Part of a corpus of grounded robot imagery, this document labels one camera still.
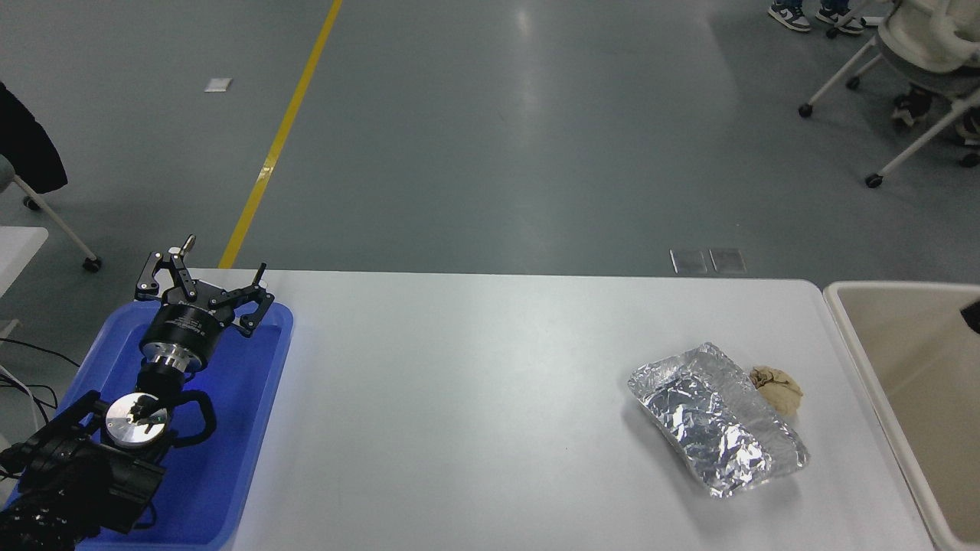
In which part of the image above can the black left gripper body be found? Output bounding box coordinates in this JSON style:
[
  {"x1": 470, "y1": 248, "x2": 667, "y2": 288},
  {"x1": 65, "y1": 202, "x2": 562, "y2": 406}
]
[{"x1": 140, "y1": 300, "x2": 228, "y2": 365}]

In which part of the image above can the thin black cable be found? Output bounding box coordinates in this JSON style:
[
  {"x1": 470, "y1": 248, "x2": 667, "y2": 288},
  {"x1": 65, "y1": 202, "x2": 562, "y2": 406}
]
[{"x1": 0, "y1": 337, "x2": 81, "y2": 370}]

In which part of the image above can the grey chair with castors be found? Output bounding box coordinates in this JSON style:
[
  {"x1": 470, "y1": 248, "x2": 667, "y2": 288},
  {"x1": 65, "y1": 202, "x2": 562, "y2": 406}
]
[{"x1": 0, "y1": 157, "x2": 103, "y2": 272}]

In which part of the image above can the large pale bin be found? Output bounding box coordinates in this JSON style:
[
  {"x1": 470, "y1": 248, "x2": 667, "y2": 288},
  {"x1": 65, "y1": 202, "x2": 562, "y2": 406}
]
[{"x1": 823, "y1": 281, "x2": 980, "y2": 551}]

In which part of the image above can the thin white cable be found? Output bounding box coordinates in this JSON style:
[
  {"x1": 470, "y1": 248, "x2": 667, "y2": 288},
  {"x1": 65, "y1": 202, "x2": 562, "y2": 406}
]
[{"x1": 0, "y1": 364, "x2": 41, "y2": 425}]

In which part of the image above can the crumpled tan paper ball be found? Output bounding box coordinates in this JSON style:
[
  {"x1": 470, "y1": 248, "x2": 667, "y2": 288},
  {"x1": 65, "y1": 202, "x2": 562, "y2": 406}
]
[{"x1": 749, "y1": 366, "x2": 805, "y2": 418}]

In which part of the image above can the white office chair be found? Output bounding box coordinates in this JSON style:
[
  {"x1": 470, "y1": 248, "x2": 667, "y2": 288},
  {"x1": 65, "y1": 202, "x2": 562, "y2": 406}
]
[{"x1": 799, "y1": 0, "x2": 980, "y2": 188}]

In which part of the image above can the crumpled foil tray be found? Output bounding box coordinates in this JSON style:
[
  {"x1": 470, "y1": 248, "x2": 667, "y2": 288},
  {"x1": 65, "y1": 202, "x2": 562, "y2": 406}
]
[{"x1": 628, "y1": 343, "x2": 811, "y2": 500}]

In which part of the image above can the blue plastic tray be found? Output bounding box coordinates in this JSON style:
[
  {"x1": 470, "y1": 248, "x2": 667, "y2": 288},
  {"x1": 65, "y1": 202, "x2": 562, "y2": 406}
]
[{"x1": 4, "y1": 300, "x2": 295, "y2": 550}]

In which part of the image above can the seated person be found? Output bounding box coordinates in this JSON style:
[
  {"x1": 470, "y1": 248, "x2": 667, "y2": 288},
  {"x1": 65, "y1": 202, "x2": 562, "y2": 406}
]
[{"x1": 0, "y1": 80, "x2": 67, "y2": 194}]

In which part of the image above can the small white side table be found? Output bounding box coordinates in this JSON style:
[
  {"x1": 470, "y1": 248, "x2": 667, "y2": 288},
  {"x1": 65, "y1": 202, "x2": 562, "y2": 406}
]
[{"x1": 0, "y1": 227, "x2": 48, "y2": 299}]

